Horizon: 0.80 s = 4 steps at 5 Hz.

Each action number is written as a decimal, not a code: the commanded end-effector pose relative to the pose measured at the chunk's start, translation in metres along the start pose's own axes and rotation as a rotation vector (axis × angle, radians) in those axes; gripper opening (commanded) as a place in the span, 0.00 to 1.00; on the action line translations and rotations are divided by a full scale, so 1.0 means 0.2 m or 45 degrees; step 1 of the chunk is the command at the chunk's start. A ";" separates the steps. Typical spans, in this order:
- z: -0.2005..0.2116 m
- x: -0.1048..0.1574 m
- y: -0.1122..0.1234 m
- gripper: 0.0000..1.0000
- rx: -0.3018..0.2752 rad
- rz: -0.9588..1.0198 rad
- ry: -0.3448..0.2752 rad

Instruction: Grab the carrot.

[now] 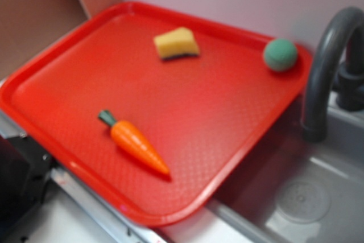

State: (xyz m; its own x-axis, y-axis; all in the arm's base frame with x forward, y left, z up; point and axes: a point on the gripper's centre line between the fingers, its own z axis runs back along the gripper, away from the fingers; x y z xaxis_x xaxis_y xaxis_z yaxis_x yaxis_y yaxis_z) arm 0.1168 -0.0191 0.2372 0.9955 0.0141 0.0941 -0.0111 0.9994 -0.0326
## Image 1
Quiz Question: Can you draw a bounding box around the grey toy sink basin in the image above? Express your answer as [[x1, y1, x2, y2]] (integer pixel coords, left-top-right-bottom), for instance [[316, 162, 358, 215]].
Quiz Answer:
[[164, 104, 363, 242]]

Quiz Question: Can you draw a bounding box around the grey curved faucet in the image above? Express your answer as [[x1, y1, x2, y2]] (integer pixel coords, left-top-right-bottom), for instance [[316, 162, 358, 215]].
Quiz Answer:
[[301, 7, 363, 142]]

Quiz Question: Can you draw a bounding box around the yellow sponge with dark base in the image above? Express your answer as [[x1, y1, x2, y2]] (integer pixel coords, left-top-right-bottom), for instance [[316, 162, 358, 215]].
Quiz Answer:
[[153, 27, 200, 60]]

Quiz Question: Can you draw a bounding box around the orange toy carrot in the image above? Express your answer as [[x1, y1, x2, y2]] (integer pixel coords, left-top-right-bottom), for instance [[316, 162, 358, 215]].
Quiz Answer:
[[98, 110, 170, 175]]

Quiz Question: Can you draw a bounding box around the brown cardboard panel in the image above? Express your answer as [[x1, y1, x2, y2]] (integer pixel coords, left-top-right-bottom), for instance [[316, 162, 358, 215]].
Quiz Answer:
[[1, 0, 86, 79]]

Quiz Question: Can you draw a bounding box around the green ball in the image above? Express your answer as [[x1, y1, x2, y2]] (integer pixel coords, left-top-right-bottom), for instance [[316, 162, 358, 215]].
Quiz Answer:
[[263, 39, 298, 72]]

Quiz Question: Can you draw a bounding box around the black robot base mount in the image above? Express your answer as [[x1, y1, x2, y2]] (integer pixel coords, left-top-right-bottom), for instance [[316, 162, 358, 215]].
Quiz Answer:
[[1, 137, 54, 230]]

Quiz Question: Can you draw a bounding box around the red plastic tray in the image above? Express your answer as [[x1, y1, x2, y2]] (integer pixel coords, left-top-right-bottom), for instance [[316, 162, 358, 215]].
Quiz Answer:
[[1, 2, 312, 227]]

